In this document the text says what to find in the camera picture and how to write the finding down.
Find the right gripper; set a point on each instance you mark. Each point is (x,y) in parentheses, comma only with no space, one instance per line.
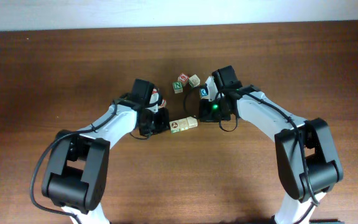
(208,112)

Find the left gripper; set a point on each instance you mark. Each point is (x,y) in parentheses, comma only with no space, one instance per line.
(161,124)

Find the blue D wooden block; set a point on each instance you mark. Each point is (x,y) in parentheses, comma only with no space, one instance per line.
(204,94)

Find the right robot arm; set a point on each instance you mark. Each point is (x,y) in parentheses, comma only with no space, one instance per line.
(307,160)

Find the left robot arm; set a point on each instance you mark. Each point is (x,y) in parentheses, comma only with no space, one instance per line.
(76,173)

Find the red I wooden block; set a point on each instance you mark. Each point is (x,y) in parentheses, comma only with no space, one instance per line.
(163,104)

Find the green picture wooden block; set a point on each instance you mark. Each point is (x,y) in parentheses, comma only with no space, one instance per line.
(174,126)

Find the yellow letter wooden block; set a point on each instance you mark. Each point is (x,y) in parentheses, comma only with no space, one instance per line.
(183,124)

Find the plain pretzel wooden block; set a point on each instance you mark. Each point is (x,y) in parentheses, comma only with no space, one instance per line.
(192,122)

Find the green S wooden block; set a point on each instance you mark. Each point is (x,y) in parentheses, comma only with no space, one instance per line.
(194,81)

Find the green N wooden block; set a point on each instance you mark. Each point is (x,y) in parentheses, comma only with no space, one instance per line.
(177,87)

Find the red 9 wooden block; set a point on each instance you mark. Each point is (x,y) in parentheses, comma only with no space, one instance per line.
(183,79)

